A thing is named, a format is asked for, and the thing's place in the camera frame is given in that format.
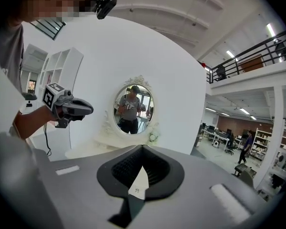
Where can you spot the grey padded chair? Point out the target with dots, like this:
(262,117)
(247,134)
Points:
(245,174)

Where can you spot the black office chair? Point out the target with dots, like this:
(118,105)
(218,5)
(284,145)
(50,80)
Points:
(220,72)
(230,144)

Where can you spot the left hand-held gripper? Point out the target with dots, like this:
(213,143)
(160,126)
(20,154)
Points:
(51,95)

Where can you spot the black metal railing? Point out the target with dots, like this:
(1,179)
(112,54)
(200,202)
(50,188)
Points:
(248,58)

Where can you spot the black head-worn camera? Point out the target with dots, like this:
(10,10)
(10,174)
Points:
(106,5)

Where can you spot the white flower ornament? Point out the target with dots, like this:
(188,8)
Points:
(154,136)

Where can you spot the person's grey shirt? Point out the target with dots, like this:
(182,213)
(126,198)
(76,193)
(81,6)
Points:
(9,54)

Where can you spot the person's left forearm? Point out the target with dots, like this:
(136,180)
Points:
(33,121)

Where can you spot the oval white-framed mirror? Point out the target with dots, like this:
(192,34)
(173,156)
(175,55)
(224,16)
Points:
(133,108)

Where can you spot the small white rounded device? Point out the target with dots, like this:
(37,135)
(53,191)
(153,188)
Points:
(28,102)

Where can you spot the white dressing table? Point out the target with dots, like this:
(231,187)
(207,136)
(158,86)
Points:
(105,147)

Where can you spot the white storage shelving unit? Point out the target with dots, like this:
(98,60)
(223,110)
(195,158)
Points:
(261,144)

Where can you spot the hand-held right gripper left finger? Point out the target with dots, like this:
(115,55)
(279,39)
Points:
(85,194)

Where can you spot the white open bookshelf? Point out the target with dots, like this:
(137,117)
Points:
(59,65)

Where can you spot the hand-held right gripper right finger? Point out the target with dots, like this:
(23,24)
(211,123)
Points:
(200,182)

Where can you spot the brown wooden cabinet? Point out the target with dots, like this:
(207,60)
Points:
(251,63)

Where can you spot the ceiling light strip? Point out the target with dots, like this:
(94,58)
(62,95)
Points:
(244,110)
(271,29)
(231,55)

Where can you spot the row of office desks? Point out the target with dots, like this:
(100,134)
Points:
(217,133)

